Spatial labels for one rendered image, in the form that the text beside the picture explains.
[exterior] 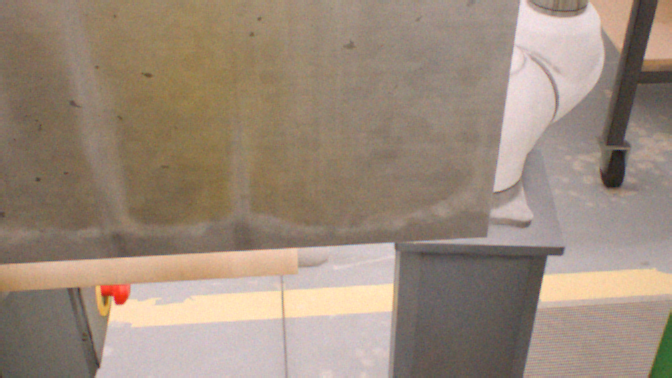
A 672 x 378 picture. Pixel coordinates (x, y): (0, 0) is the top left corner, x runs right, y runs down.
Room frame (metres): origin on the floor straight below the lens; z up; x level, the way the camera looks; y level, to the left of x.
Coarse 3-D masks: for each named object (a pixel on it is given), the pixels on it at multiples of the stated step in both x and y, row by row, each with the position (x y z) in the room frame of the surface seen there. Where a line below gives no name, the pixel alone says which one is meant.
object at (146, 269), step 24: (24, 264) 0.37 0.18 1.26; (48, 264) 0.38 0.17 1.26; (72, 264) 0.38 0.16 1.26; (96, 264) 0.38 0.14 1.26; (120, 264) 0.38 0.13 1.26; (144, 264) 0.38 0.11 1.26; (168, 264) 0.38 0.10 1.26; (192, 264) 0.38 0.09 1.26; (216, 264) 0.38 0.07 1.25; (240, 264) 0.38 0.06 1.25; (264, 264) 0.38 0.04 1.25; (288, 264) 0.38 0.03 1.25; (0, 288) 0.37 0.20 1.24; (24, 288) 0.37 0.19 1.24; (48, 288) 0.37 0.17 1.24
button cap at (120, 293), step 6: (102, 288) 0.64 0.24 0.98; (108, 288) 0.64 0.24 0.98; (114, 288) 0.64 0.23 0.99; (120, 288) 0.64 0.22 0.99; (126, 288) 0.64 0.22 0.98; (102, 294) 0.64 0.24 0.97; (108, 294) 0.64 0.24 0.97; (114, 294) 0.64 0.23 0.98; (120, 294) 0.64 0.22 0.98; (126, 294) 0.64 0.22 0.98; (114, 300) 0.63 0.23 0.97; (120, 300) 0.63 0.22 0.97
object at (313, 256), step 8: (304, 248) 0.39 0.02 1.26; (312, 248) 0.39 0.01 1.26; (320, 248) 0.39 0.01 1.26; (304, 256) 0.39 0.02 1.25; (312, 256) 0.39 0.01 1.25; (320, 256) 0.39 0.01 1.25; (328, 256) 0.39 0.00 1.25; (304, 264) 0.39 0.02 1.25; (312, 264) 0.39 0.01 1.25; (320, 264) 0.39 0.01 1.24
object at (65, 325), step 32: (64, 288) 0.57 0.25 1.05; (96, 288) 0.63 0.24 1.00; (0, 320) 0.57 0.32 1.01; (32, 320) 0.57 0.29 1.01; (64, 320) 0.57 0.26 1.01; (96, 320) 0.61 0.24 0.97; (0, 352) 0.57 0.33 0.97; (32, 352) 0.57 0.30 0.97; (64, 352) 0.57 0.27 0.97; (96, 352) 0.58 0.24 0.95
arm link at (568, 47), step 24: (528, 0) 1.32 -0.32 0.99; (552, 0) 1.28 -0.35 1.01; (576, 0) 1.28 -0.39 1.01; (528, 24) 1.28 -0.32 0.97; (552, 24) 1.26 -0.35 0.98; (576, 24) 1.26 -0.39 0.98; (600, 24) 1.30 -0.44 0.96; (528, 48) 1.26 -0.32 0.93; (552, 48) 1.25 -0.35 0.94; (576, 48) 1.25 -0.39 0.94; (600, 48) 1.32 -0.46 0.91; (552, 72) 1.23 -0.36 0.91; (576, 72) 1.25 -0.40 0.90; (600, 72) 1.32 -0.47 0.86; (576, 96) 1.25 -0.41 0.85; (552, 120) 1.21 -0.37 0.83
